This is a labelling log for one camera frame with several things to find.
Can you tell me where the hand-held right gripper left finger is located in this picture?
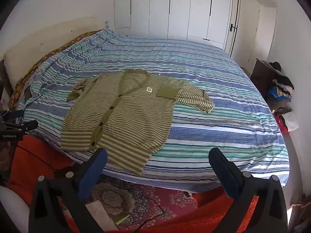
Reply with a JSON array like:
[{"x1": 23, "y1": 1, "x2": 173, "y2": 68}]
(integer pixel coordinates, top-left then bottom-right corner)
[{"x1": 29, "y1": 148, "x2": 108, "y2": 233}]

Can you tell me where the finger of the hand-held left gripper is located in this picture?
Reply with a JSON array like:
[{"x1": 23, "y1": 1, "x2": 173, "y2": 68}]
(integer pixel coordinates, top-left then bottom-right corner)
[
  {"x1": 0, "y1": 120, "x2": 39, "y2": 133},
  {"x1": 0, "y1": 110, "x2": 25, "y2": 122}
]

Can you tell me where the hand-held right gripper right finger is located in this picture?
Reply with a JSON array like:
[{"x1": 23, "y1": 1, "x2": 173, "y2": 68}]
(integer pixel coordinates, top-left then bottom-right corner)
[{"x1": 208, "y1": 147, "x2": 288, "y2": 233}]

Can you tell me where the green striped knit cardigan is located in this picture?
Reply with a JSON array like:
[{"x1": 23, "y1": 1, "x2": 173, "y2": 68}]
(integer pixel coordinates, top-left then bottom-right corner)
[{"x1": 60, "y1": 70, "x2": 215, "y2": 177}]

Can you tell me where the pile of clothes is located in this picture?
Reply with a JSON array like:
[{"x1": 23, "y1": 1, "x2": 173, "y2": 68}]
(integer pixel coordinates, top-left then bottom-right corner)
[{"x1": 267, "y1": 61, "x2": 295, "y2": 103}]

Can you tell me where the orange patterned cloth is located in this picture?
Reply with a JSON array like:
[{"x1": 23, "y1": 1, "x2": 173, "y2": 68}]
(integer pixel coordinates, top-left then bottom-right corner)
[{"x1": 10, "y1": 30, "x2": 102, "y2": 108}]

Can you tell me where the white paper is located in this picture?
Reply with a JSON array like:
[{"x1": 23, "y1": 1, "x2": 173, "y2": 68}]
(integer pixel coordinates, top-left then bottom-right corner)
[{"x1": 85, "y1": 200, "x2": 119, "y2": 231}]

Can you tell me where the green booklet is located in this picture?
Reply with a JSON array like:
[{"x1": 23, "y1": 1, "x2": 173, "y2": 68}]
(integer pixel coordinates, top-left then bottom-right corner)
[{"x1": 114, "y1": 212, "x2": 131, "y2": 225}]

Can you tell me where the red patterned rug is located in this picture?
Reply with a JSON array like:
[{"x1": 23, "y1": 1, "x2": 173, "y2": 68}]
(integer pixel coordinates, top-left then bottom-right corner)
[{"x1": 58, "y1": 172, "x2": 198, "y2": 227}]

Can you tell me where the beige pillow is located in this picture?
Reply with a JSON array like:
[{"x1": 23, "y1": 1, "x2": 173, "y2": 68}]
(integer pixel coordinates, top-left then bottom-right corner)
[{"x1": 3, "y1": 17, "x2": 105, "y2": 85}]

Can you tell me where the white cloth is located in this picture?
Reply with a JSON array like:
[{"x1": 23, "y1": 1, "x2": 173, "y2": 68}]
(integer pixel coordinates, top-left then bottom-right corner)
[{"x1": 0, "y1": 186, "x2": 30, "y2": 233}]

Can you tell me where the red and white bag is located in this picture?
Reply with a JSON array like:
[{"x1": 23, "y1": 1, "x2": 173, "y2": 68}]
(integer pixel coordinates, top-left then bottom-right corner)
[{"x1": 273, "y1": 107, "x2": 299, "y2": 134}]

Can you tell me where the blue green striped bed blanket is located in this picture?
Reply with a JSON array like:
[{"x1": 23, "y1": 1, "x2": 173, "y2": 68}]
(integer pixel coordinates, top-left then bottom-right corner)
[{"x1": 24, "y1": 29, "x2": 291, "y2": 193}]

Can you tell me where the white door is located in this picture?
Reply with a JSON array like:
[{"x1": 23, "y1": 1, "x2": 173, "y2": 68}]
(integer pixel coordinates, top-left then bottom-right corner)
[{"x1": 225, "y1": 0, "x2": 261, "y2": 68}]

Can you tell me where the white wardrobe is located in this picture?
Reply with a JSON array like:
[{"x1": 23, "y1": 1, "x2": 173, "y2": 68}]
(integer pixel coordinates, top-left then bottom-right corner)
[{"x1": 114, "y1": 0, "x2": 234, "y2": 45}]

